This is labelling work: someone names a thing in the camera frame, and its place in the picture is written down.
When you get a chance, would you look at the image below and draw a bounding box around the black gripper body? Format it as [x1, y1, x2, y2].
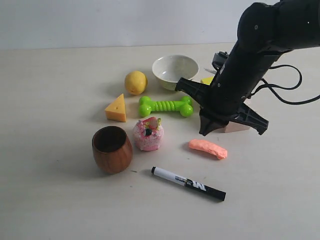
[199, 63, 263, 122]

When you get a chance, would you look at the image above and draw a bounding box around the pink sausage-shaped toy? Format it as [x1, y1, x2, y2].
[188, 139, 228, 160]

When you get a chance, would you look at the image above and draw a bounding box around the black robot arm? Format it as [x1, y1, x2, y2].
[175, 0, 320, 136]

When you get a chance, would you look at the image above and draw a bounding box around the yellow cube block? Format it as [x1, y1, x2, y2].
[200, 76, 214, 85]

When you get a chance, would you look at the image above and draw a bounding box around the plain wooden cube block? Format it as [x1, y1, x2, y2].
[223, 122, 251, 133]

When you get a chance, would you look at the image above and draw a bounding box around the white speckled ceramic bowl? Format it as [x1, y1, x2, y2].
[151, 54, 200, 91]

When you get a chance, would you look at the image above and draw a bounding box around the green bone dog toy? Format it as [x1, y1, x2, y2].
[138, 96, 193, 117]

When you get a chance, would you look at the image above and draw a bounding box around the pink toy cake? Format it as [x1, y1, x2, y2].
[133, 116, 164, 152]

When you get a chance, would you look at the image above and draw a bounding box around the black and white marker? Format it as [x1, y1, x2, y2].
[151, 166, 226, 201]

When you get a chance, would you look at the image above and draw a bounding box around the yellow lemon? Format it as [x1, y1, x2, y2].
[124, 70, 148, 96]

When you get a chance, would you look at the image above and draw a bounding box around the yellow cheese wedge toy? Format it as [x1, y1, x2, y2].
[104, 93, 127, 122]

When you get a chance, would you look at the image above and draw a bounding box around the brown wooden cup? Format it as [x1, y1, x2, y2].
[91, 125, 133, 175]

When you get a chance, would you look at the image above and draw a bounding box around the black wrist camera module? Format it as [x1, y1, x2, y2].
[204, 51, 229, 74]

